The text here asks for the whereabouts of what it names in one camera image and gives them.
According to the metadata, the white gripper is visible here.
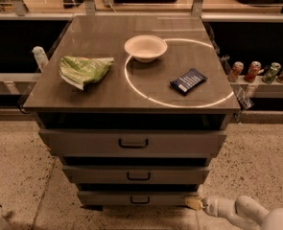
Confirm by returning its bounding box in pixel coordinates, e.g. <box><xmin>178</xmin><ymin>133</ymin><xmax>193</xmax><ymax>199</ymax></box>
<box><xmin>185</xmin><ymin>195</ymin><xmax>238</xmax><ymax>219</ymax></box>

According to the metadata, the grey bottom drawer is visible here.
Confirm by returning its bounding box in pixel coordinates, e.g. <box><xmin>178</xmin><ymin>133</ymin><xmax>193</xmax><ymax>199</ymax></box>
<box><xmin>78</xmin><ymin>191</ymin><xmax>200</xmax><ymax>206</ymax></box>

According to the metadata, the grey drawer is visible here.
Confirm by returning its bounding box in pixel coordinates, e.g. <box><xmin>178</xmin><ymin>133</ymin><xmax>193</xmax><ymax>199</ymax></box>
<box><xmin>62</xmin><ymin>166</ymin><xmax>209</xmax><ymax>184</ymax></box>
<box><xmin>39</xmin><ymin>129</ymin><xmax>226</xmax><ymax>158</ymax></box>
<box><xmin>78</xmin><ymin>191</ymin><xmax>200</xmax><ymax>206</ymax></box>

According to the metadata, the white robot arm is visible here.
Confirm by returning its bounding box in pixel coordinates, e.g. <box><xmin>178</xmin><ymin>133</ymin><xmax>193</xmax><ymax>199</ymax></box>
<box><xmin>185</xmin><ymin>195</ymin><xmax>283</xmax><ymax>230</ymax></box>

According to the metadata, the grey drawer cabinet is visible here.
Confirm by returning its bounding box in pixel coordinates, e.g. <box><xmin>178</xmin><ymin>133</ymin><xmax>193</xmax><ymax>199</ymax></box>
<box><xmin>23</xmin><ymin>14</ymin><xmax>241</xmax><ymax>209</ymax></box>

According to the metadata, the grey middle drawer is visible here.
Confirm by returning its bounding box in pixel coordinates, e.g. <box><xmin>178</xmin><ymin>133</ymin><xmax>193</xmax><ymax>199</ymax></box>
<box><xmin>62</xmin><ymin>166</ymin><xmax>209</xmax><ymax>184</ymax></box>

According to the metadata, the grey top drawer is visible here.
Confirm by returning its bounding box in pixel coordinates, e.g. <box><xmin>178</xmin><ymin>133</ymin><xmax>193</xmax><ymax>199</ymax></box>
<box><xmin>39</xmin><ymin>129</ymin><xmax>226</xmax><ymax>158</ymax></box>

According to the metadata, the blue snack packet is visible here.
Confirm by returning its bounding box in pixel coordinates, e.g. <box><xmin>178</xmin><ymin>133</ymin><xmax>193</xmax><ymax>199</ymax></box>
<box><xmin>170</xmin><ymin>68</ymin><xmax>207</xmax><ymax>95</ymax></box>

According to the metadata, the orange-red soda can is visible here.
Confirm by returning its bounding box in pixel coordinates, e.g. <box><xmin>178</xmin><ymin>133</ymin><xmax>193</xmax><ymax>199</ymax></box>
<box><xmin>244</xmin><ymin>61</ymin><xmax>261</xmax><ymax>82</ymax></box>

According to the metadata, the red soda can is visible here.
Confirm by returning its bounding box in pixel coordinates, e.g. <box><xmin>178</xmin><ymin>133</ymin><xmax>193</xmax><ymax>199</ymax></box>
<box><xmin>227</xmin><ymin>61</ymin><xmax>244</xmax><ymax>82</ymax></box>

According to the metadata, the green soda can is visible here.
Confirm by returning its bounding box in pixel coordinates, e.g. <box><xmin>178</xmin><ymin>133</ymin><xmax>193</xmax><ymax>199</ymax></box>
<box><xmin>262</xmin><ymin>62</ymin><xmax>281</xmax><ymax>83</ymax></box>

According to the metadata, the white paper bowl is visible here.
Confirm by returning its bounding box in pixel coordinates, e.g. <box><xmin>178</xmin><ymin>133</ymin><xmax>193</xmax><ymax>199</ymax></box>
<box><xmin>124</xmin><ymin>35</ymin><xmax>168</xmax><ymax>62</ymax></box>

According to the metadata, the green chip bag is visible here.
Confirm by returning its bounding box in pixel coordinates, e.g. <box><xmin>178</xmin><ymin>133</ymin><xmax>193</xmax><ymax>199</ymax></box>
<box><xmin>59</xmin><ymin>56</ymin><xmax>114</xmax><ymax>90</ymax></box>

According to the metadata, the white plastic bottle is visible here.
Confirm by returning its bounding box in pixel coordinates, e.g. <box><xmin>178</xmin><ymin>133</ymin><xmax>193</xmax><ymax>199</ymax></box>
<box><xmin>33</xmin><ymin>46</ymin><xmax>49</xmax><ymax>70</ymax></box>

